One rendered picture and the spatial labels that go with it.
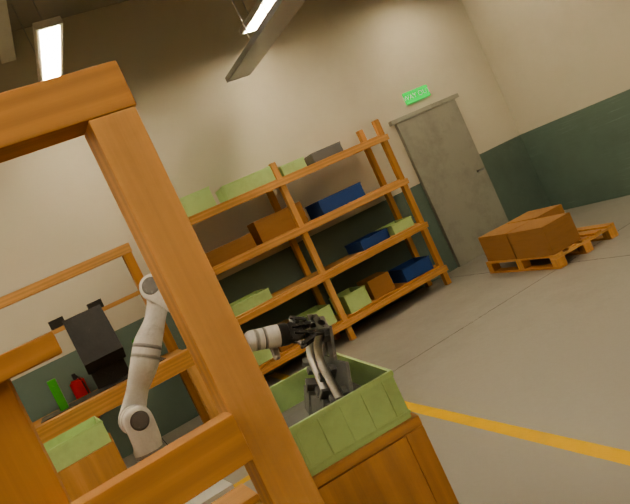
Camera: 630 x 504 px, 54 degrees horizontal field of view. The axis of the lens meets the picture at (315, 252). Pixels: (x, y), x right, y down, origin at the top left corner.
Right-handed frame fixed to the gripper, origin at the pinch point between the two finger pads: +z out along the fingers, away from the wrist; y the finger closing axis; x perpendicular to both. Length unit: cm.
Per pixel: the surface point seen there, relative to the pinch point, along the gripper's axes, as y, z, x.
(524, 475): -29, 107, 99
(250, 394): -60, -45, -57
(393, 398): -27.9, 17.0, 8.8
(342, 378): -15.3, 4.3, 9.8
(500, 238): 271, 352, 237
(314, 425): -28.3, -10.3, 12.2
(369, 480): -44, 4, 25
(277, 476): -71, -42, -46
